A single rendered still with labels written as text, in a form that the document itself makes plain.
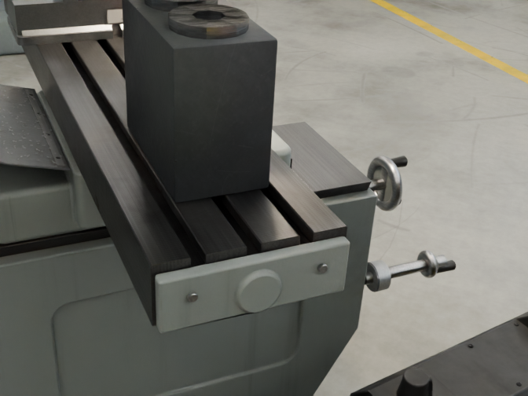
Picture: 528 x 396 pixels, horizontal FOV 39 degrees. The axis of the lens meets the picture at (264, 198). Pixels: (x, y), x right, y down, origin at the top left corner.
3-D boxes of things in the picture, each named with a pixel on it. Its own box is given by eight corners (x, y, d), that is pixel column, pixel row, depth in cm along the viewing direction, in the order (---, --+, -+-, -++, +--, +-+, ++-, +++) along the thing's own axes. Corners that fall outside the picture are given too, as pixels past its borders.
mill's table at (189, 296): (102, 1, 183) (100, -32, 179) (351, 293, 87) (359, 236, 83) (3, 7, 175) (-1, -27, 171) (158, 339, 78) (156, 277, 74)
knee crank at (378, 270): (444, 261, 159) (449, 237, 156) (461, 277, 154) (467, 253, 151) (354, 282, 151) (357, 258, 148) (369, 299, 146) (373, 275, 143)
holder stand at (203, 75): (209, 116, 108) (211, -24, 98) (270, 188, 91) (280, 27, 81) (126, 127, 104) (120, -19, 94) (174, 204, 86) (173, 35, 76)
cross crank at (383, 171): (383, 191, 165) (390, 143, 159) (413, 218, 156) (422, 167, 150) (320, 203, 159) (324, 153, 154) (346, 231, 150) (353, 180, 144)
